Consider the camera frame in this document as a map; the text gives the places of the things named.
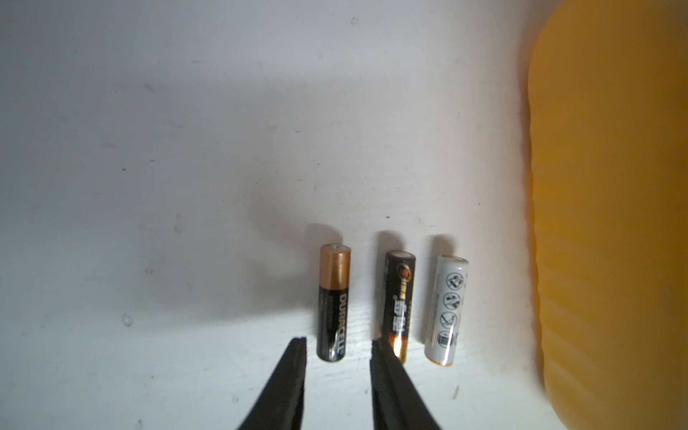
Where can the black copper Duracell battery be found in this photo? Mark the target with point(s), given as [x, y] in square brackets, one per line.
[333, 302]

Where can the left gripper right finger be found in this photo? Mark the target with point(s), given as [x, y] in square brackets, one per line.
[396, 402]

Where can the yellow plastic storage box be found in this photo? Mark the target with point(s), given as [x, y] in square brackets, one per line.
[608, 130]

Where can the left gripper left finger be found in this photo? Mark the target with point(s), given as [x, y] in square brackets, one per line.
[281, 402]

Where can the white battery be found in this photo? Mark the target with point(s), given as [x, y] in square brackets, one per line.
[448, 294]

